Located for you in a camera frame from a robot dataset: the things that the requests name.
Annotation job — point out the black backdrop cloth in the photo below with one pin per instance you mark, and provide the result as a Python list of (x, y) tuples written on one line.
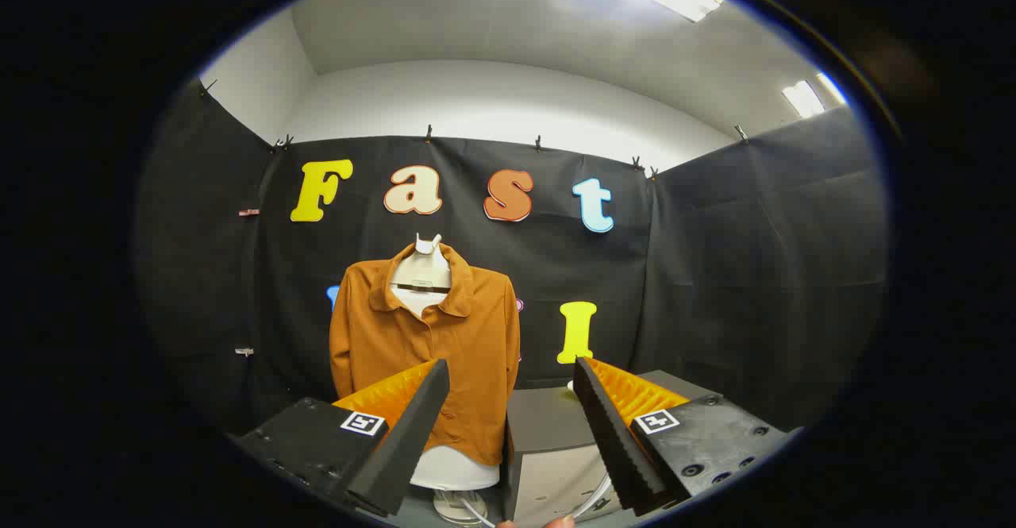
[(714, 274)]

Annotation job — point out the orange button-up shirt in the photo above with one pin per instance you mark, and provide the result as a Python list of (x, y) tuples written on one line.
[(476, 337)]

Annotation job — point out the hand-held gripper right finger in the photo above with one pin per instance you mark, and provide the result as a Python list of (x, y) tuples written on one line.
[(615, 441)]

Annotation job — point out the row of black backdrop clips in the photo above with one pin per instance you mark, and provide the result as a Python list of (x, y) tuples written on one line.
[(429, 132)]

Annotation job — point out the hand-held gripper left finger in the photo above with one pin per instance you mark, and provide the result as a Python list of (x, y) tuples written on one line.
[(409, 433)]

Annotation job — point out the white mannequin torso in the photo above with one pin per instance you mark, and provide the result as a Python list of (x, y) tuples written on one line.
[(456, 468)]

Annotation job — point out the small ceiling light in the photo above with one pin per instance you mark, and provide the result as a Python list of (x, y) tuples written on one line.
[(806, 98)]

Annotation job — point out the grey cabinet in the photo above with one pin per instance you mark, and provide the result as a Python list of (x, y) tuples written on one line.
[(548, 433)]

